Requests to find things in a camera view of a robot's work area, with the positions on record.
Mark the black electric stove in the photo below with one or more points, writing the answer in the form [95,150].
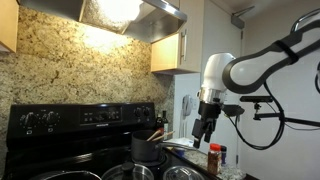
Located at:
[66,146]

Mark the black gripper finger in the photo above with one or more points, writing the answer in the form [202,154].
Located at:
[209,131]
[197,135]

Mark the dark olive oil bottle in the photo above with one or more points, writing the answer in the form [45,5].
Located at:
[165,123]

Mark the steel range hood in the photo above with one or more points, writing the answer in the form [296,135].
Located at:
[156,23]

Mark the dark glass bottle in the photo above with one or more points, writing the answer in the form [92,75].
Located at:
[159,122]

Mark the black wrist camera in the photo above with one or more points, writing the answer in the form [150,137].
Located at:
[233,110]

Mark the black camera boom stand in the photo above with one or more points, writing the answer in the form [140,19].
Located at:
[293,119]

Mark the plain light wood cabinet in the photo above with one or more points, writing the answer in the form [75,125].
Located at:
[8,23]

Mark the spice jar with red lid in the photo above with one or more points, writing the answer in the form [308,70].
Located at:
[214,160]

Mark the white wall phone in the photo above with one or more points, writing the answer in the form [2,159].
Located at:
[187,105]

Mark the grey door closer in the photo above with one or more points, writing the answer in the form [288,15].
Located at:
[241,18]

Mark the white and yellow paper box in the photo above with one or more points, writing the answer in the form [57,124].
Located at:
[181,142]

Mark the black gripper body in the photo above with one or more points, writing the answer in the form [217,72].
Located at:
[210,111]

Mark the glass lid with black knob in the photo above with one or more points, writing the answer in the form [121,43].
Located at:
[128,171]

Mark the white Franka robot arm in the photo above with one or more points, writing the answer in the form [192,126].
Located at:
[216,73]

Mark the black stereo camera bar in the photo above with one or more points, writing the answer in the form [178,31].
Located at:
[256,99]

